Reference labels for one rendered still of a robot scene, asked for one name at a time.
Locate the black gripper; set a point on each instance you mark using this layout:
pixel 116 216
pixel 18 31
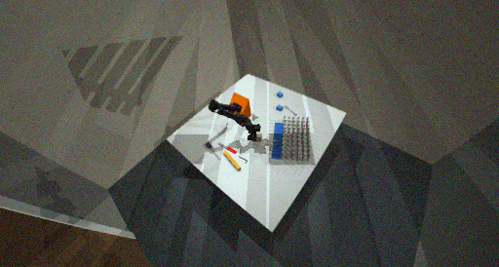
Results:
pixel 252 136

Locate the yellow flat bar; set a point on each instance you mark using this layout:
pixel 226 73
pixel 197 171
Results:
pixel 232 161

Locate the brown wooden tool handle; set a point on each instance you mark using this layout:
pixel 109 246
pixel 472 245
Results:
pixel 259 139

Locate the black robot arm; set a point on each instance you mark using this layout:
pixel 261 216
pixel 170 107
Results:
pixel 232 107

